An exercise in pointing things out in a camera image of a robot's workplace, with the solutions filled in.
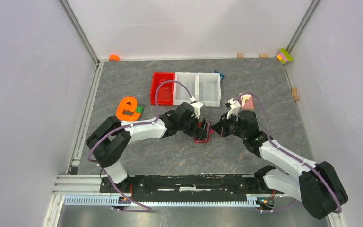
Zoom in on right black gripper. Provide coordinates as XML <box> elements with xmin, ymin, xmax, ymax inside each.
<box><xmin>211</xmin><ymin>112</ymin><xmax>247</xmax><ymax>140</ymax></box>

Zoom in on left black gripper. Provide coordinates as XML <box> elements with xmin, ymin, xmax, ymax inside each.
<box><xmin>178</xmin><ymin>113</ymin><xmax>208</xmax><ymax>140</ymax></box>

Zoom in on red card holder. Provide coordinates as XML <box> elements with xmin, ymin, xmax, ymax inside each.
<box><xmin>194</xmin><ymin>122</ymin><xmax>215</xmax><ymax>144</ymax></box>

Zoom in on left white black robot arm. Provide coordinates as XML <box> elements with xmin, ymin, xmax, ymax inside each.
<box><xmin>86</xmin><ymin>101</ymin><xmax>209</xmax><ymax>193</ymax></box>

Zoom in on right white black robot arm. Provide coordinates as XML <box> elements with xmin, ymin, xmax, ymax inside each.
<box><xmin>212</xmin><ymin>110</ymin><xmax>348</xmax><ymax>219</ymax></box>

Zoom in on white two-compartment bin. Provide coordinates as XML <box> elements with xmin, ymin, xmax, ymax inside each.
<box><xmin>174</xmin><ymin>72</ymin><xmax>222</xmax><ymax>107</ymax></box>

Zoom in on red plastic bin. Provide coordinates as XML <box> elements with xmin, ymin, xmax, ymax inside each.
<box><xmin>150</xmin><ymin>71</ymin><xmax>175</xmax><ymax>106</ymax></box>

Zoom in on green toy brick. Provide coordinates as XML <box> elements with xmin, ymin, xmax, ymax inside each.
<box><xmin>135</xmin><ymin>106</ymin><xmax>144</xmax><ymax>113</ymax></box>

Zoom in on small wooden block left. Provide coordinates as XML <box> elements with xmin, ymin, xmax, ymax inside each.
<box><xmin>236</xmin><ymin>53</ymin><xmax>244</xmax><ymax>59</ymax></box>

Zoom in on small wooden block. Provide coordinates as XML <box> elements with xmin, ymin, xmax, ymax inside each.
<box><xmin>236</xmin><ymin>53</ymin><xmax>244</xmax><ymax>59</ymax></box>
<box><xmin>259</xmin><ymin>53</ymin><xmax>269</xmax><ymax>58</ymax></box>

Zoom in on orange letter e toy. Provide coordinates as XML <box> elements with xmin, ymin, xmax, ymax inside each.
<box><xmin>116</xmin><ymin>96</ymin><xmax>141</xmax><ymax>122</ymax></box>

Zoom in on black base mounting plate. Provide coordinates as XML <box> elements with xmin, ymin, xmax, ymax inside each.
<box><xmin>117</xmin><ymin>174</ymin><xmax>275</xmax><ymax>202</ymax></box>

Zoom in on wooden arch block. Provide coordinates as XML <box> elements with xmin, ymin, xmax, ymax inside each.
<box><xmin>291</xmin><ymin>87</ymin><xmax>300</xmax><ymax>102</ymax></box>

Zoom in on small wooden block right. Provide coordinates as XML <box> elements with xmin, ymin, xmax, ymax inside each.
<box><xmin>259</xmin><ymin>53</ymin><xmax>269</xmax><ymax>58</ymax></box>

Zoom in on colourful stacked toy bricks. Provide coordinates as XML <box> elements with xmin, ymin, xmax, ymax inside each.
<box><xmin>277</xmin><ymin>48</ymin><xmax>294</xmax><ymax>65</ymax></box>

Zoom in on orange tape roll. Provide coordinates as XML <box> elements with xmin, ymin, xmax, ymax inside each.
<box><xmin>108</xmin><ymin>54</ymin><xmax>120</xmax><ymax>61</ymax></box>

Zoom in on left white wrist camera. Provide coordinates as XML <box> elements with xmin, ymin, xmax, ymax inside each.
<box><xmin>190</xmin><ymin>97</ymin><xmax>205</xmax><ymax>119</ymax></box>

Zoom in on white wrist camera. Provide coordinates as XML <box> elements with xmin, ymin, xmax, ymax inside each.
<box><xmin>225</xmin><ymin>98</ymin><xmax>241</xmax><ymax>119</ymax></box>
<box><xmin>190</xmin><ymin>97</ymin><xmax>205</xmax><ymax>119</ymax></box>

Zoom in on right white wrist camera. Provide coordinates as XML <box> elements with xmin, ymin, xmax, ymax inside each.
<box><xmin>225</xmin><ymin>98</ymin><xmax>241</xmax><ymax>119</ymax></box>

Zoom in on aluminium frame rail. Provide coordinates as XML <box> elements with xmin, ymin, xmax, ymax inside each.
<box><xmin>52</xmin><ymin>174</ymin><xmax>336</xmax><ymax>208</ymax></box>

